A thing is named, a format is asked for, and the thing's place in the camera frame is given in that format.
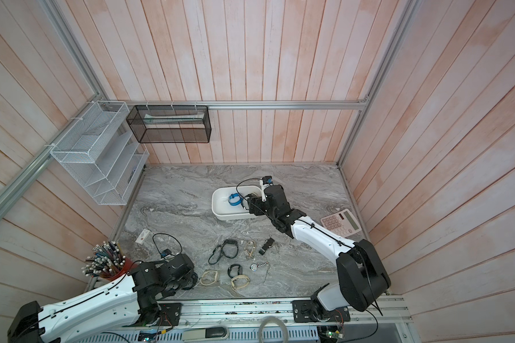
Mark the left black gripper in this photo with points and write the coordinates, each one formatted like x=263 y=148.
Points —
x=187 y=281

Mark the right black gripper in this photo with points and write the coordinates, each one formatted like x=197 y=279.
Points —
x=256 y=204

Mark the blue band watch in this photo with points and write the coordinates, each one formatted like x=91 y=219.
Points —
x=234 y=199

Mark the small black clip watch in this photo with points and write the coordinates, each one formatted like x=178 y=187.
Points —
x=267 y=245

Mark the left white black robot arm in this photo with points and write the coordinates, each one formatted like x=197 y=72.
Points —
x=129 y=300

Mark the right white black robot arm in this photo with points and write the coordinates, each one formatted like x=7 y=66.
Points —
x=362 y=278

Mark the white plastic storage box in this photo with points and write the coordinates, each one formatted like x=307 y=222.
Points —
x=223 y=211

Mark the small black band watch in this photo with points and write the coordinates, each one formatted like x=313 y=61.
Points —
x=234 y=270

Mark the yellow cream band watch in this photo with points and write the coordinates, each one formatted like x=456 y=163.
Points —
x=240 y=282

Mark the small white tag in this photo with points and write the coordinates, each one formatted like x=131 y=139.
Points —
x=142 y=236

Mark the grey black handheld device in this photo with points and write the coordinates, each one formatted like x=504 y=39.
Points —
x=205 y=334

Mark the pink white calculator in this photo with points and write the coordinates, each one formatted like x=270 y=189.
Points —
x=343 y=223

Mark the red cup of pens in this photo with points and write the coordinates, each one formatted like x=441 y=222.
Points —
x=107 y=262

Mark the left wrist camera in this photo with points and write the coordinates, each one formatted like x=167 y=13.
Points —
x=165 y=254

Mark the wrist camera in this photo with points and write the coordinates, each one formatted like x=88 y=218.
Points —
x=265 y=182
x=165 y=254

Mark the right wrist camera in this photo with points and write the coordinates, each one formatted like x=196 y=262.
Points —
x=265 y=182

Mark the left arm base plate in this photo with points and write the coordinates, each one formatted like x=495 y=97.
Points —
x=167 y=315

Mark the front aluminium mounting rail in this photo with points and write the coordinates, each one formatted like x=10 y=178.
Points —
x=251 y=312

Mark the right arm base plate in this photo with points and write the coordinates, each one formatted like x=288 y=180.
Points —
x=305 y=311

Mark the horizontal aluminium rail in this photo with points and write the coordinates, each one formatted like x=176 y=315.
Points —
x=260 y=105

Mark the black mesh wall basket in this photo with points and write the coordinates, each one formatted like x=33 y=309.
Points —
x=164 y=124

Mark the white wire mesh shelf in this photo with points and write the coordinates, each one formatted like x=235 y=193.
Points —
x=105 y=162

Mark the left aluminium frame rail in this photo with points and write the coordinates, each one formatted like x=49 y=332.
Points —
x=13 y=191

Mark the right aluminium frame post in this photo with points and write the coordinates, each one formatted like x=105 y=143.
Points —
x=391 y=23

